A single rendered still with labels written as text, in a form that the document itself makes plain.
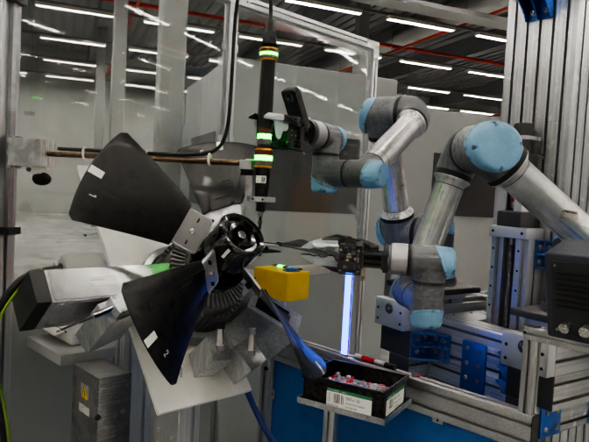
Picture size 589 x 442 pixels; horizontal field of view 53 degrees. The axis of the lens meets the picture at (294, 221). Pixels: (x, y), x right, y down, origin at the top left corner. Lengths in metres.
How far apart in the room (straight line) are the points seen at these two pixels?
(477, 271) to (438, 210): 4.20
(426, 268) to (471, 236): 4.25
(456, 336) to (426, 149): 3.52
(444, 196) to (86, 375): 1.02
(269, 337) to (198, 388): 0.22
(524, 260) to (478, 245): 3.78
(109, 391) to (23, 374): 0.45
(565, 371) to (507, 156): 0.58
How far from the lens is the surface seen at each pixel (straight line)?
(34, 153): 1.64
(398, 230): 2.04
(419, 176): 5.26
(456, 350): 1.93
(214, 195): 1.47
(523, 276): 1.91
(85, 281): 1.29
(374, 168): 1.54
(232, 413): 2.47
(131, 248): 1.54
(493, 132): 1.40
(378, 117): 1.90
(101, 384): 1.58
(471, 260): 5.66
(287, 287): 1.82
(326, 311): 2.72
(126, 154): 1.34
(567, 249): 1.34
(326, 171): 1.60
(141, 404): 1.72
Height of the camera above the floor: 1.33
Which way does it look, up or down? 3 degrees down
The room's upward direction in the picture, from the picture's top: 3 degrees clockwise
